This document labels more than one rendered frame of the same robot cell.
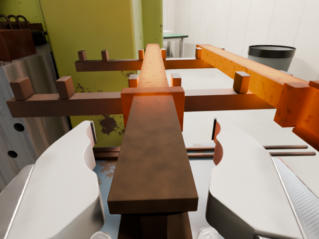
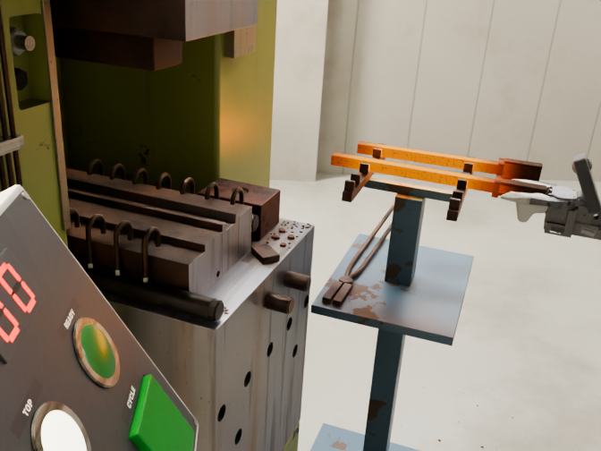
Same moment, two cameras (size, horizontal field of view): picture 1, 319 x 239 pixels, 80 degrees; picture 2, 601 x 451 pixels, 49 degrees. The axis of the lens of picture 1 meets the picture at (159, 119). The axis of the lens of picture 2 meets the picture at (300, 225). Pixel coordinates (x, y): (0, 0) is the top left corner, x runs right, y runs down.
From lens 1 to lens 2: 141 cm
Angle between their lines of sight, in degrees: 62
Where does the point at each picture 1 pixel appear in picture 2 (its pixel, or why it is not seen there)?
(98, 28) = (253, 149)
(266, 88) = (481, 167)
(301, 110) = (503, 171)
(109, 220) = (428, 303)
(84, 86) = not seen: hidden behind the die
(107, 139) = not seen: hidden behind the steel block
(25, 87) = (456, 202)
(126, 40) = (267, 155)
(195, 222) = (444, 274)
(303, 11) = not seen: outside the picture
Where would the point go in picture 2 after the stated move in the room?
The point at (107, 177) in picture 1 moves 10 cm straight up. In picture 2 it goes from (376, 298) to (381, 257)
